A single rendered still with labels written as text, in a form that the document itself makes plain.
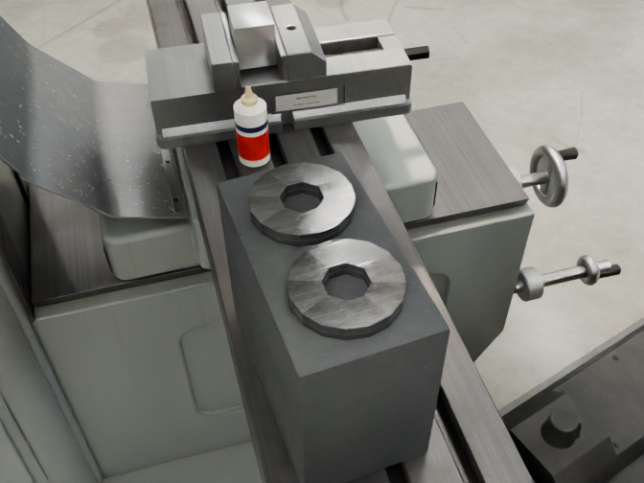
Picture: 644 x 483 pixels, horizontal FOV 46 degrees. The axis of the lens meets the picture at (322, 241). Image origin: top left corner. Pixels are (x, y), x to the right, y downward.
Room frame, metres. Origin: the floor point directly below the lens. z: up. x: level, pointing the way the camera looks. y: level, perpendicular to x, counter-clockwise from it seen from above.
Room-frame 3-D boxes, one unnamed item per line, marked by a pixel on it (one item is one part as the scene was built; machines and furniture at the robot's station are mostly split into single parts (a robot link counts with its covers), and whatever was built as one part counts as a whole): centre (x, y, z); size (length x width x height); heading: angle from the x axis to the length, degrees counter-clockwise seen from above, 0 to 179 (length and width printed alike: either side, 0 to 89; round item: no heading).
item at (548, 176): (1.04, -0.39, 0.60); 0.16 x 0.12 x 0.12; 105
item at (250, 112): (0.76, 0.09, 0.96); 0.04 x 0.04 x 0.11
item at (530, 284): (0.92, -0.45, 0.48); 0.22 x 0.06 x 0.06; 105
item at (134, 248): (0.91, 0.10, 0.76); 0.50 x 0.35 x 0.12; 105
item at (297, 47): (0.89, 0.03, 0.99); 0.12 x 0.06 x 0.04; 12
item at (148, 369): (0.92, 0.07, 0.41); 0.80 x 0.30 x 0.60; 105
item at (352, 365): (0.42, 0.00, 1.00); 0.22 x 0.12 x 0.20; 20
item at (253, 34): (0.88, 0.09, 1.01); 0.06 x 0.05 x 0.06; 12
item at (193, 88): (0.88, 0.06, 0.96); 0.35 x 0.15 x 0.11; 102
